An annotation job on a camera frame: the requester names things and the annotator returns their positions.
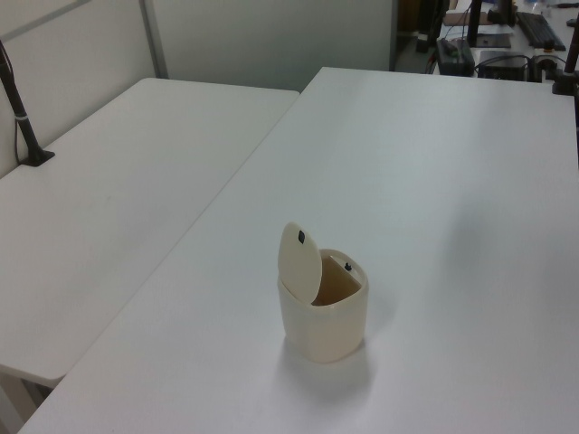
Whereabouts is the grey aluminium partition post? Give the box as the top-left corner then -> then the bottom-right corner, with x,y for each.
138,0 -> 169,79

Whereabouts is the brown cardboard sheet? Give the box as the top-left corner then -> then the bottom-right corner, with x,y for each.
442,11 -> 489,26

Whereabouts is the black camera pole with clamp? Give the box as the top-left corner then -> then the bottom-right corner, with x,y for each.
0,38 -> 56,167

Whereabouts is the thin black monitor stand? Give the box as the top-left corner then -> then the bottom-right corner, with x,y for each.
465,0 -> 483,46

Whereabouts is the wide black monitor stand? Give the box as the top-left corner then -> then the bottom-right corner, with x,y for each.
488,0 -> 517,26

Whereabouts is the black electronics box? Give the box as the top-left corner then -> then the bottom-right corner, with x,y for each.
477,50 -> 530,81

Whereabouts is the white side table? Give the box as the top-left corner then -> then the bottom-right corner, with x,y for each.
0,77 -> 302,434

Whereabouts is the black computer keyboard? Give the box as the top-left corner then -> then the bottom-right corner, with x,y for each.
515,11 -> 567,51

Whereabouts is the cream plastic trash bin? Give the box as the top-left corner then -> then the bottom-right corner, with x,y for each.
276,220 -> 370,365

